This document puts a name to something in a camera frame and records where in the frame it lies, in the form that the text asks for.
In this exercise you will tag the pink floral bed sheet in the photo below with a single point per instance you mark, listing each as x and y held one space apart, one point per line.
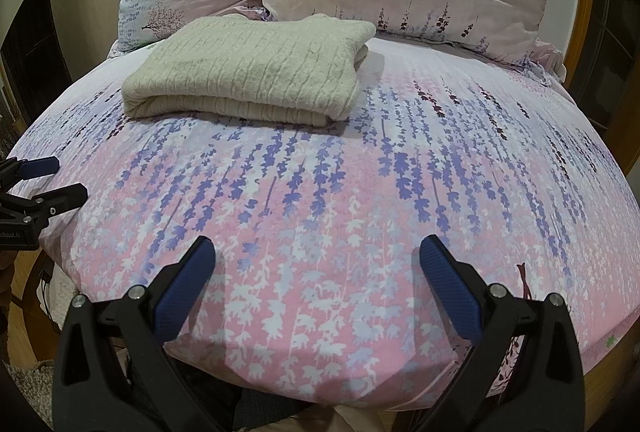
350 212

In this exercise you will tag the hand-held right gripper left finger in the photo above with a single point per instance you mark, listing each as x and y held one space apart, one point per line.
185 297

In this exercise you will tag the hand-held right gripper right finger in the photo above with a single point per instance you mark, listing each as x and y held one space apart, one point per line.
450 292

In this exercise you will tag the white knitted cloth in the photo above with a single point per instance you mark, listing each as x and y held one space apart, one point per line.
62 297

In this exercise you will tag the grey shaggy rug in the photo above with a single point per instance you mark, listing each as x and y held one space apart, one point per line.
30 392

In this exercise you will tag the cream knit sweater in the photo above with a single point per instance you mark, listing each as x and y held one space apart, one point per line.
240 66

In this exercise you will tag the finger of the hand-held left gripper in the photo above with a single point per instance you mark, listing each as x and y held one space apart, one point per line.
60 198
35 167

